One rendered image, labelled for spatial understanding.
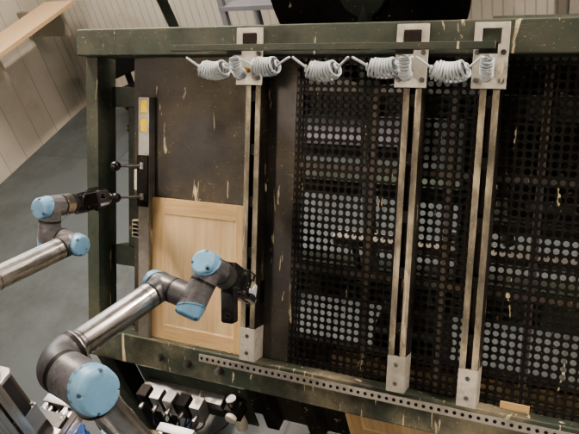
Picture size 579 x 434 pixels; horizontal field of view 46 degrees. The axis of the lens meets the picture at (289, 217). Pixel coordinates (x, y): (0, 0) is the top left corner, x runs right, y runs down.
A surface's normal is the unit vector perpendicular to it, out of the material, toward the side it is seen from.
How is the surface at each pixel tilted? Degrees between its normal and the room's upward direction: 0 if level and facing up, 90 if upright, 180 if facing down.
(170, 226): 57
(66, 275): 0
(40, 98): 90
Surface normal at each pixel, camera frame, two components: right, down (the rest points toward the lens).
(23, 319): -0.20, -0.77
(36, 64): 0.91, 0.09
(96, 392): 0.76, 0.14
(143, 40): -0.44, 0.12
